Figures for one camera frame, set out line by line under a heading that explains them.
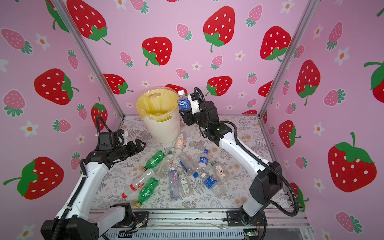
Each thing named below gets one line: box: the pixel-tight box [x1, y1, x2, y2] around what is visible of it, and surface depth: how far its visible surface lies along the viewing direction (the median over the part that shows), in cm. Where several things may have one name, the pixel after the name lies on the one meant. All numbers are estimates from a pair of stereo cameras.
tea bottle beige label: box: [210, 160, 230, 182], surface depth 86 cm
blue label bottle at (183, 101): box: [178, 89, 192, 111], surface depth 70 cm
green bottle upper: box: [143, 150, 166, 171], surface depth 93 cm
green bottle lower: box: [135, 177, 159, 208], surface depth 81 cm
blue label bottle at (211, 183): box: [201, 172, 226, 195], surface depth 83 cm
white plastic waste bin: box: [142, 102, 181, 144], surface depth 97 cm
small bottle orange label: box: [176, 133, 185, 150], surface depth 101 cm
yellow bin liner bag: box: [136, 86, 179, 122], surface depth 98 cm
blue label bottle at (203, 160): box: [197, 149, 209, 168], surface depth 92 cm
